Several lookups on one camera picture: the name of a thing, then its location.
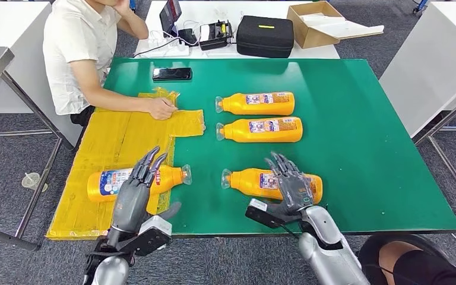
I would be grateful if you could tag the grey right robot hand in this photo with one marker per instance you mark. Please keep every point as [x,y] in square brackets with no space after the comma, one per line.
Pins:
[295,190]

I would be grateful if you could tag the person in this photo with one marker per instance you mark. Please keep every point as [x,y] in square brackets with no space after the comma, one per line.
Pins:
[428,271]
[74,47]

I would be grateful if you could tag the white sheet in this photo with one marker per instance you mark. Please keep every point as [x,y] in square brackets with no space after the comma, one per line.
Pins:
[342,26]

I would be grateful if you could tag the clear plastic cup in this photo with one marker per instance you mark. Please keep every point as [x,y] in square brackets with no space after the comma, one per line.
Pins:
[31,182]

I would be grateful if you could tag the black zip case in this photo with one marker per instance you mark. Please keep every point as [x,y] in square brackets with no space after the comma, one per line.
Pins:
[264,37]

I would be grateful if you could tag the black label printer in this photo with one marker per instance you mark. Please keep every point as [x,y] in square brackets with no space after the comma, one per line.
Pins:
[215,36]

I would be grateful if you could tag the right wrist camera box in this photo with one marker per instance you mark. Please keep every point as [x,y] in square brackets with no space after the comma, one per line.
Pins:
[263,216]

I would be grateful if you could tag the white power strip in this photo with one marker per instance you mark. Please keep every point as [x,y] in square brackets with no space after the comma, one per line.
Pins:
[171,52]

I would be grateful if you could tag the blue metal rack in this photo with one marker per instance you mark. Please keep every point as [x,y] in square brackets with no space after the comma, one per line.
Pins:
[418,5]

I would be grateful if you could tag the dark tablet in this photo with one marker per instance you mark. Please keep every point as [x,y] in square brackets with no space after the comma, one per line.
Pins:
[170,15]

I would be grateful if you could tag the black power adapter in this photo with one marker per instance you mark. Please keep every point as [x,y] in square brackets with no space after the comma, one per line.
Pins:
[188,37]

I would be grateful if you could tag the brown cardboard box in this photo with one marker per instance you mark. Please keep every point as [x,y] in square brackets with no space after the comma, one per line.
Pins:
[311,38]

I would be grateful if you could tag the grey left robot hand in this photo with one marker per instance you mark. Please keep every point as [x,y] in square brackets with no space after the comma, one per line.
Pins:
[131,204]

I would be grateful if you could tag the orange detergent bottle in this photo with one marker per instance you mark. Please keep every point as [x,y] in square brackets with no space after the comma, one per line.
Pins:
[239,133]
[236,106]
[173,177]
[247,183]

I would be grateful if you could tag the black smartphone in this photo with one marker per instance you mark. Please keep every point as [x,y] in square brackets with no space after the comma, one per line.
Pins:
[172,74]

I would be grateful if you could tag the black chair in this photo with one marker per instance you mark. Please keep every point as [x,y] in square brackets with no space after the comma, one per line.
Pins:
[365,255]

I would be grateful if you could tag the white table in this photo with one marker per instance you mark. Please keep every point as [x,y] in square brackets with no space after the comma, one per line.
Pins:
[251,6]
[428,59]
[0,23]

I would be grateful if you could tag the yellow taped cardboard mat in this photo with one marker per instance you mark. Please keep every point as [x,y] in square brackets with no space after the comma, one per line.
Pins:
[94,149]

